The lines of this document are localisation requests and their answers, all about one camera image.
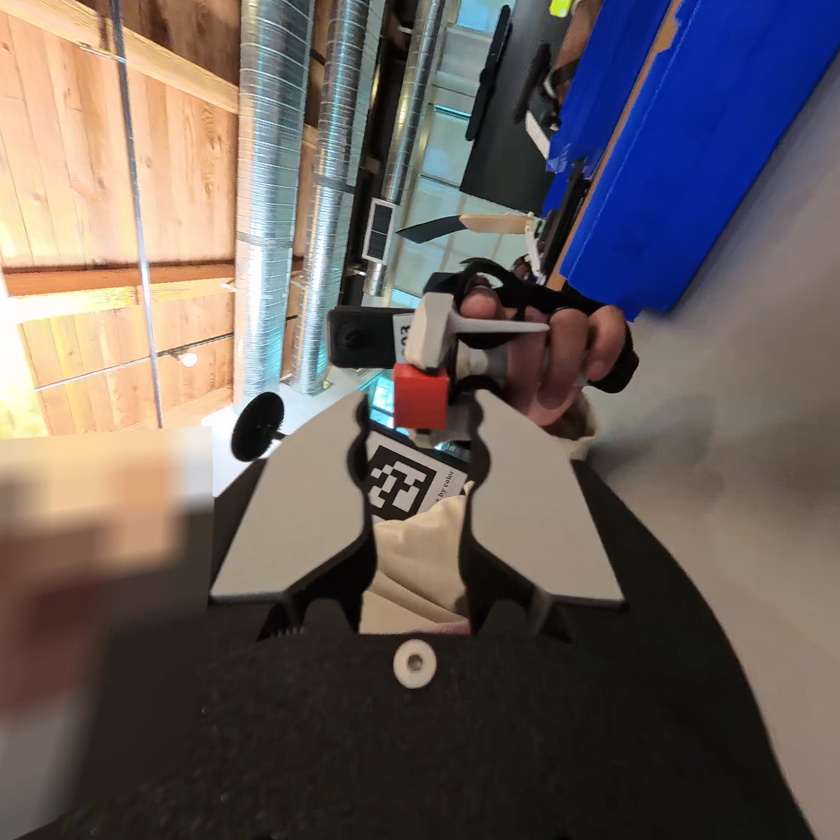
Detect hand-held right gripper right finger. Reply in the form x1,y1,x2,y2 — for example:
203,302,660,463
458,390,626,634

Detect white vent grille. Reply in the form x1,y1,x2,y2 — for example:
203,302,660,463
362,200,399,263

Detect long wooden table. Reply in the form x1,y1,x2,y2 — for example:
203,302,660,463
543,0,685,291

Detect blue plastic bin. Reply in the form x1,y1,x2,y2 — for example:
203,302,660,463
561,0,840,322
545,0,677,177

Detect person's left hand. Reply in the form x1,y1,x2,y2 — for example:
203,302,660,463
458,289,632,429

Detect metal conduit pipe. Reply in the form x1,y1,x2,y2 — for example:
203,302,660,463
108,0,165,431

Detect tan angled board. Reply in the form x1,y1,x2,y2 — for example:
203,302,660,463
395,211,536,244

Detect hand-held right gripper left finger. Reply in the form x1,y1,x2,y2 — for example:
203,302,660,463
209,391,377,634

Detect black round disc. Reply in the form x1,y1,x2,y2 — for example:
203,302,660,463
231,392,288,462

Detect silver ventilation duct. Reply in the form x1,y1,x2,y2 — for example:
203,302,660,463
290,0,372,396
233,0,314,413
381,0,448,206

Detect black white marker sign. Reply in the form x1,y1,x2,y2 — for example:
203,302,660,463
364,436,471,524

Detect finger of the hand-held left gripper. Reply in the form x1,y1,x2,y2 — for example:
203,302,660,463
402,293,551,370
408,402,487,451

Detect red wooden cube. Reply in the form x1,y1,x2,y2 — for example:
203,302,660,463
392,363,451,431

